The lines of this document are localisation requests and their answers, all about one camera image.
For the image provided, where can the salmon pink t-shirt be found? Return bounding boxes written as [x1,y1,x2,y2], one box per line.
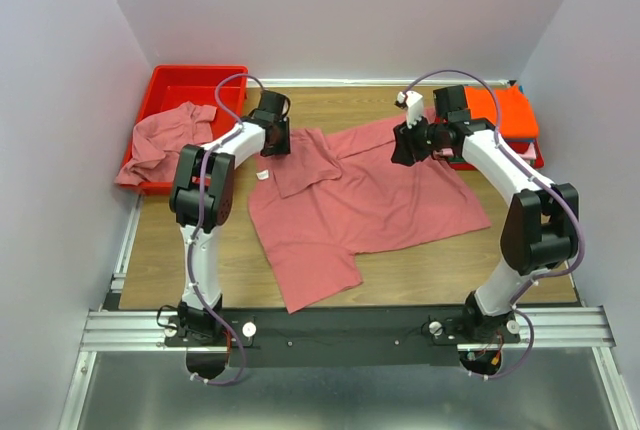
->
[248,115,490,313]

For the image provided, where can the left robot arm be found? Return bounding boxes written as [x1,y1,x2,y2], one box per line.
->
[169,90,291,343]

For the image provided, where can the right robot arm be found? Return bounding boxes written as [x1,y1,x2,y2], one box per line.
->
[391,86,585,342]

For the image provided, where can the orange folded t-shirt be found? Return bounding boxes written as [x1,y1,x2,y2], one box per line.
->
[465,86,539,140]

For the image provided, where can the light pink folded t-shirt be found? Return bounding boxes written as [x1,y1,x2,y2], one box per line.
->
[434,142,538,167]

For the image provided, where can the red plastic bin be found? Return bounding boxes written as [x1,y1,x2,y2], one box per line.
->
[117,65,248,195]

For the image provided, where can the crumpled pink t-shirt in bin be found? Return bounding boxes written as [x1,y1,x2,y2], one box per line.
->
[114,102,217,185]

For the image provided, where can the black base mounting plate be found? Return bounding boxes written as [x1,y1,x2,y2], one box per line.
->
[160,305,520,374]

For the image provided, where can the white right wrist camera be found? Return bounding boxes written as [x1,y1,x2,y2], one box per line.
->
[395,90,425,129]

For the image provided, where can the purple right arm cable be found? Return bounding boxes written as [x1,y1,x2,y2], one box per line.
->
[399,68,587,311]

